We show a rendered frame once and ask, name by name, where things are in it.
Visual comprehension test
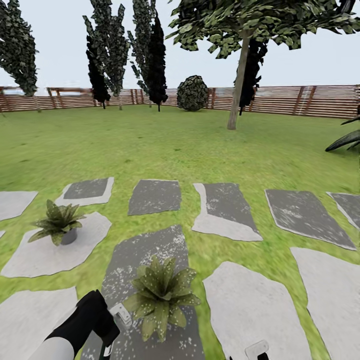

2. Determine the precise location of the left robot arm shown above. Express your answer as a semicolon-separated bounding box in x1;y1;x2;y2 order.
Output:
27;289;133;360

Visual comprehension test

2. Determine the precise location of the insectifuge atomizer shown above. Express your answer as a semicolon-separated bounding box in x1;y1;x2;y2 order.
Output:
99;343;114;360

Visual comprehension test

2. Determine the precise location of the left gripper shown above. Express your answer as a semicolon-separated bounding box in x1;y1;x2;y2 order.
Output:
93;311;121;348

